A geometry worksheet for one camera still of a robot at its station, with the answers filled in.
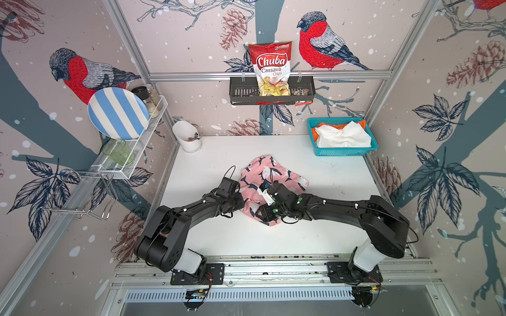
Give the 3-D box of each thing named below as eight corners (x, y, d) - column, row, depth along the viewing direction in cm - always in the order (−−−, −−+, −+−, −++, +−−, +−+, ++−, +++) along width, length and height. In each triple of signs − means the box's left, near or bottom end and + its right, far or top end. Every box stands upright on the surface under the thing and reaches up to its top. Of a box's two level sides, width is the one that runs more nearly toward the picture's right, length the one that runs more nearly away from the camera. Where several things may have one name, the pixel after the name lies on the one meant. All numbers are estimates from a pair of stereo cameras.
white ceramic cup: (176, 153, 114) (168, 136, 104) (182, 137, 123) (175, 120, 112) (200, 153, 114) (194, 136, 104) (204, 137, 123) (199, 120, 112)
